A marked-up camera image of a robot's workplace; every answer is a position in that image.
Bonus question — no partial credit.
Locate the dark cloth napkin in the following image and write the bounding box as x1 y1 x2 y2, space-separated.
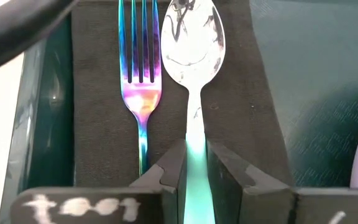
71 0 295 189

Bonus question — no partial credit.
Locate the iridescent fork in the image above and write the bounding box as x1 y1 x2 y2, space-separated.
117 0 163 177

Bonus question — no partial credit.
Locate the dark green tray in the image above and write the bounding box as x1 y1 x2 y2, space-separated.
0 0 358 224

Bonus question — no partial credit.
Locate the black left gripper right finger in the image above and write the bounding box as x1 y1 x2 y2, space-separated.
206 139 358 224

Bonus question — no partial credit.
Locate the teal sponge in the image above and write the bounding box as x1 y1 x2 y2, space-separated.
160 0 227 224

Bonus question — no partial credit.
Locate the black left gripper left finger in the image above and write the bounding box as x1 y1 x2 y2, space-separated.
10 139 188 224

